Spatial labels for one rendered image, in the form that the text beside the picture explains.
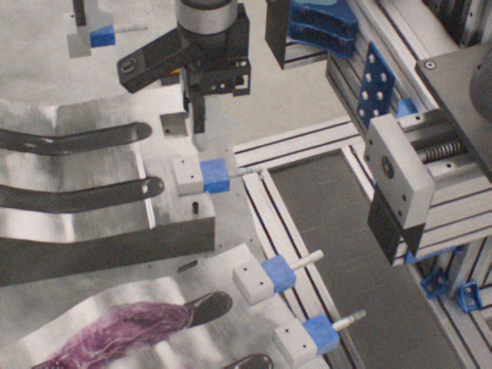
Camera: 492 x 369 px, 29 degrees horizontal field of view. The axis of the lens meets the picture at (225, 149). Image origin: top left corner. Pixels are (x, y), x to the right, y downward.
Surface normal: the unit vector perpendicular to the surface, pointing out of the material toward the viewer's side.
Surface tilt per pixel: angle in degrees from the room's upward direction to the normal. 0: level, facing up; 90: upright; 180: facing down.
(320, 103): 0
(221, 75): 90
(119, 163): 3
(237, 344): 0
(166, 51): 31
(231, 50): 90
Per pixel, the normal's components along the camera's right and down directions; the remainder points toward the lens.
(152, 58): -0.49, -0.49
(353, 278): 0.02, -0.63
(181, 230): 0.22, 0.76
